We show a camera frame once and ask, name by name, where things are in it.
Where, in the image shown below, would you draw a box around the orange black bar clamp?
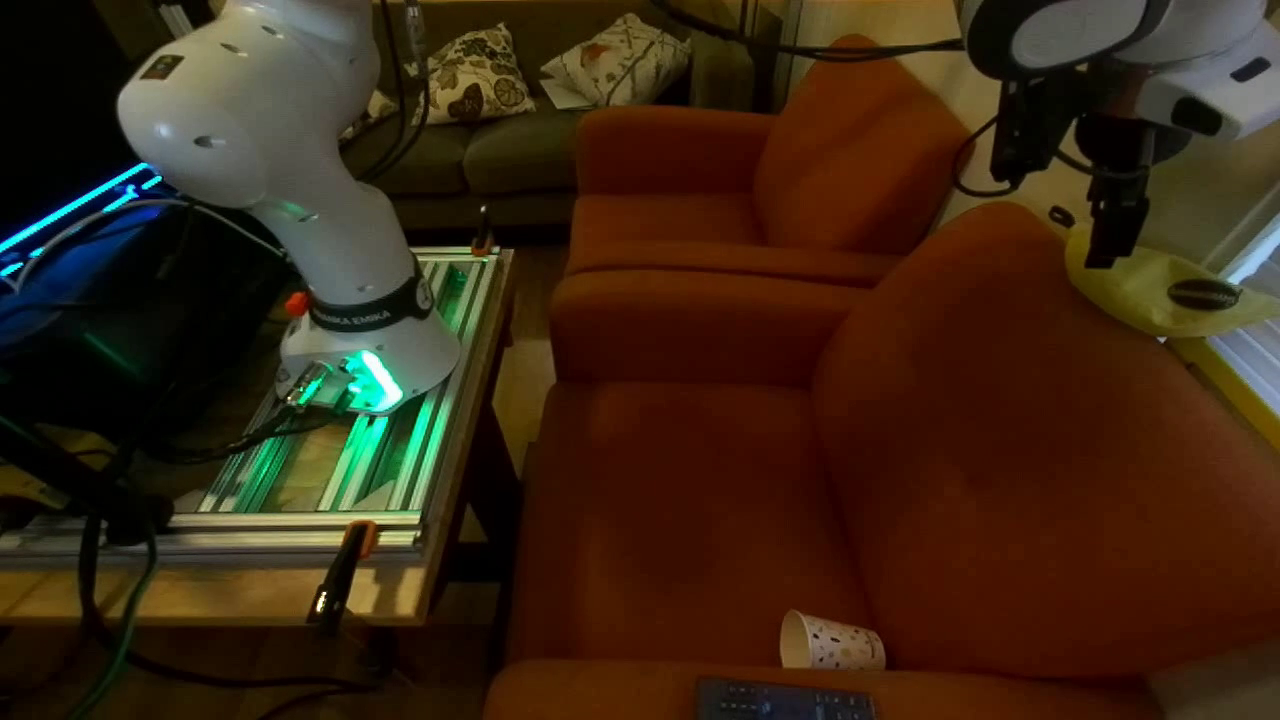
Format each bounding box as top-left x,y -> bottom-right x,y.
302,515 -> 384,633
467,197 -> 500,261

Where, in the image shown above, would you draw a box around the white dotted paper cup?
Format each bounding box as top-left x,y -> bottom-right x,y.
775,606 -> 889,670

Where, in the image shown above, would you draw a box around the green floor cable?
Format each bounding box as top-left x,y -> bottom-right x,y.
62,532 -> 162,720

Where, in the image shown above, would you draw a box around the large orange fabric armchair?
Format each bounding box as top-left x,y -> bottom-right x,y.
480,197 -> 1280,720

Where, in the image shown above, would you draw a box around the long floral pillow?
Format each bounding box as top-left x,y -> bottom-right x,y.
535,9 -> 694,114

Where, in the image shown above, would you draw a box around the square floral pillow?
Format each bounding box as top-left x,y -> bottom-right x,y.
411,21 -> 539,129

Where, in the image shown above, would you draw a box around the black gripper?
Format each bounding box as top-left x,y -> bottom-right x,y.
1063,92 -> 1163,272

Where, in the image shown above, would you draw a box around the white window blinds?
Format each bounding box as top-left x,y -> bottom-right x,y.
1196,213 -> 1280,452

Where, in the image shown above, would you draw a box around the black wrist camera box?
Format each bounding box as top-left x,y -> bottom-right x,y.
991,72 -> 1071,190

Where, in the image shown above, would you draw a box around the black floor cable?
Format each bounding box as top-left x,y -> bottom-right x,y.
73,502 -> 391,720

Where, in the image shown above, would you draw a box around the small orange fabric armchair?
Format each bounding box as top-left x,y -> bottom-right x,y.
561,31 -> 976,291

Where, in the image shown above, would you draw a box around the dark remote control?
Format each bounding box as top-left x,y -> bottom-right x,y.
693,675 -> 878,720

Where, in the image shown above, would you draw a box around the yellow banana plush toy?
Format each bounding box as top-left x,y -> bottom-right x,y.
1061,214 -> 1280,341

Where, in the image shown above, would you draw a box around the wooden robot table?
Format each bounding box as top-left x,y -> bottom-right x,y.
0,235 -> 523,633

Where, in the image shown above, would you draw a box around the dark olive couch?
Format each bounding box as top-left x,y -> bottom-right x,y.
337,0 -> 803,235

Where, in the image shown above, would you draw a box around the glowing cyan light strip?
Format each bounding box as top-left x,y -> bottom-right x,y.
0,154 -> 184,261

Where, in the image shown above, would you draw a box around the aluminium rail base frame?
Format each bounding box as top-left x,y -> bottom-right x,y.
0,241 -> 516,570

